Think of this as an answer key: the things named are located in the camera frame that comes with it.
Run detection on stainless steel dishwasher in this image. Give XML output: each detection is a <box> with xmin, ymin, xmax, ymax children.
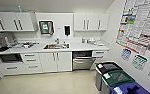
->
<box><xmin>71</xmin><ymin>50</ymin><xmax>94</xmax><ymax>71</ymax></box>

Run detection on black soap dispenser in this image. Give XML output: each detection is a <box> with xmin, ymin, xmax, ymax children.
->
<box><xmin>64</xmin><ymin>25</ymin><xmax>72</xmax><ymax>37</ymax></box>

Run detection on chrome faucet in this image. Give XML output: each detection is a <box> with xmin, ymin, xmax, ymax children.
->
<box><xmin>54</xmin><ymin>37</ymin><xmax>61</xmax><ymax>46</ymax></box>

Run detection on steel kitchen sink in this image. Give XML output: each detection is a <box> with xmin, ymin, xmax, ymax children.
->
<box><xmin>43</xmin><ymin>43</ymin><xmax>71</xmax><ymax>50</ymax></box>

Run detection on white under-sink cabinet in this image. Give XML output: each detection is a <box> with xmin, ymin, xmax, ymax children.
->
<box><xmin>39</xmin><ymin>51</ymin><xmax>73</xmax><ymax>73</ymax></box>

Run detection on white drawer stack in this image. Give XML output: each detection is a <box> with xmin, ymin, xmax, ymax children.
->
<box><xmin>20</xmin><ymin>52</ymin><xmax>43</xmax><ymax>74</ymax></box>
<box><xmin>92</xmin><ymin>49</ymin><xmax>110</xmax><ymax>68</ymax></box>

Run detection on steel paper towel dispenser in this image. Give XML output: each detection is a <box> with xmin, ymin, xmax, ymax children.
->
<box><xmin>38</xmin><ymin>20</ymin><xmax>55</xmax><ymax>36</ymax></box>

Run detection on grey bin green lid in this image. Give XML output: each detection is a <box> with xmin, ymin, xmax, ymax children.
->
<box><xmin>99</xmin><ymin>69</ymin><xmax>136</xmax><ymax>94</ymax></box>

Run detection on black built-in microwave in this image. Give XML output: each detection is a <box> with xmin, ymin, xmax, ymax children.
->
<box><xmin>0</xmin><ymin>53</ymin><xmax>24</xmax><ymax>64</ymax></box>

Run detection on grey bin blue lid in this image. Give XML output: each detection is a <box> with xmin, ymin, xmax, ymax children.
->
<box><xmin>109</xmin><ymin>81</ymin><xmax>150</xmax><ymax>94</ymax></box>

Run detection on bottle on cabinet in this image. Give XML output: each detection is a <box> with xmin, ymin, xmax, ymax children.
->
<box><xmin>17</xmin><ymin>5</ymin><xmax>23</xmax><ymax>14</ymax></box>

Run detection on black coffee machine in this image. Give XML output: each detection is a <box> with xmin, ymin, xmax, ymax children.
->
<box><xmin>0</xmin><ymin>35</ymin><xmax>17</xmax><ymax>53</ymax></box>

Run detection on white wall cabinet three doors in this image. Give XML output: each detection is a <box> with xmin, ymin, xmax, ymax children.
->
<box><xmin>73</xmin><ymin>12</ymin><xmax>111</xmax><ymax>32</ymax></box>

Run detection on small blue wall sign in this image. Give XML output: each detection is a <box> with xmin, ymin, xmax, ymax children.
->
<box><xmin>120</xmin><ymin>47</ymin><xmax>133</xmax><ymax>62</ymax></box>

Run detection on small green wall sign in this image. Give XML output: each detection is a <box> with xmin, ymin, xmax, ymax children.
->
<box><xmin>131</xmin><ymin>53</ymin><xmax>149</xmax><ymax>72</ymax></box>

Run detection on white wall cabinet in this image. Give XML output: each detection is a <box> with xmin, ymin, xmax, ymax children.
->
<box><xmin>0</xmin><ymin>11</ymin><xmax>39</xmax><ymax>33</ymax></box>

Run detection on wall notice board posters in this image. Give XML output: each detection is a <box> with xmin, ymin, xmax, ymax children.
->
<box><xmin>115</xmin><ymin>0</ymin><xmax>150</xmax><ymax>56</ymax></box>

